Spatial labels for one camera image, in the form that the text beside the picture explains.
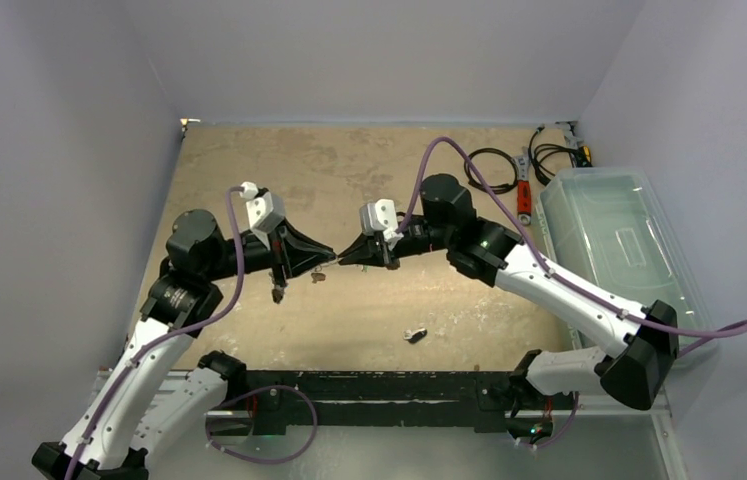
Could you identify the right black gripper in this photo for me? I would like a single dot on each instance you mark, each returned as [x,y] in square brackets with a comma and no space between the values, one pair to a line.
[381,246]

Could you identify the black key fob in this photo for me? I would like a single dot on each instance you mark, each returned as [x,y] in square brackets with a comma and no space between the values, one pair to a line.
[414,336]

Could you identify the silver key holder strip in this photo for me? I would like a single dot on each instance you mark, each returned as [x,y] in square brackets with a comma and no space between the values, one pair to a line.
[318,274]

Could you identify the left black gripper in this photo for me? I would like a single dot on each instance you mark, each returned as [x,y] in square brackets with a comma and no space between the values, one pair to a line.
[297,250]

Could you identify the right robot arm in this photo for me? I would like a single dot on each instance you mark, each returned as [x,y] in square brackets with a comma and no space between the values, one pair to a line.
[634,346]

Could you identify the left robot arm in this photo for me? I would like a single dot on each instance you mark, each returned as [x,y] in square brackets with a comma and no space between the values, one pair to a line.
[128,426]

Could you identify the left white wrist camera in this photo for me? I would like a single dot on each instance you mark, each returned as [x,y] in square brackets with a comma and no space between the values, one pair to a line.
[265,210]

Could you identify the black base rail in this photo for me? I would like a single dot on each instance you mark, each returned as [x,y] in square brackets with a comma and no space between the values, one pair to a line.
[482,401]

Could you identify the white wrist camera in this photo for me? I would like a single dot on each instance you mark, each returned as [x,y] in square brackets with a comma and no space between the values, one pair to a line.
[380,217]
[265,210]

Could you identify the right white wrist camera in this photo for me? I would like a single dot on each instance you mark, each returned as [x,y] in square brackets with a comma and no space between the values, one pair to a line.
[380,217]

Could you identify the orange handled tool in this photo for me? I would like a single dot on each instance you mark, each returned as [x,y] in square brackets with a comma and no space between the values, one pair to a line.
[524,195]

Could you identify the yellow black connector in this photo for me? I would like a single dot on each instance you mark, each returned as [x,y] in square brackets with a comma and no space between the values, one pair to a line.
[584,159]

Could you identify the clear plastic storage bin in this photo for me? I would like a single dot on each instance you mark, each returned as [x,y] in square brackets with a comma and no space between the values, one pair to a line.
[605,224]

